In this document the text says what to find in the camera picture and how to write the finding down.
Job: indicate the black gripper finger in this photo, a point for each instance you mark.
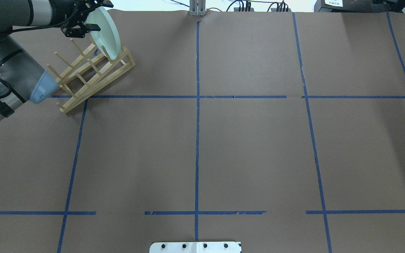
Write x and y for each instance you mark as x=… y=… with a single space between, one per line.
x=91 y=27

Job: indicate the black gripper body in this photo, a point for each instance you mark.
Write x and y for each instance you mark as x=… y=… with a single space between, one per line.
x=63 y=10

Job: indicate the mint green plate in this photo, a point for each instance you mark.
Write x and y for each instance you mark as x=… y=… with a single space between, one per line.
x=107 y=39

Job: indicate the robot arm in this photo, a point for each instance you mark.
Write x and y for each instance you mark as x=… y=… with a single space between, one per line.
x=22 y=78

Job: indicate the wooden dish rack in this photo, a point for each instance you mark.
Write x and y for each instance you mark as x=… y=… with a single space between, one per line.
x=89 y=73

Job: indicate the aluminium frame post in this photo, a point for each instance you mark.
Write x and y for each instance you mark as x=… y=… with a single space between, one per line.
x=197 y=8

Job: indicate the white pedestal column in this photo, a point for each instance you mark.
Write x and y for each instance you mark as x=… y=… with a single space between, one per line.
x=196 y=247

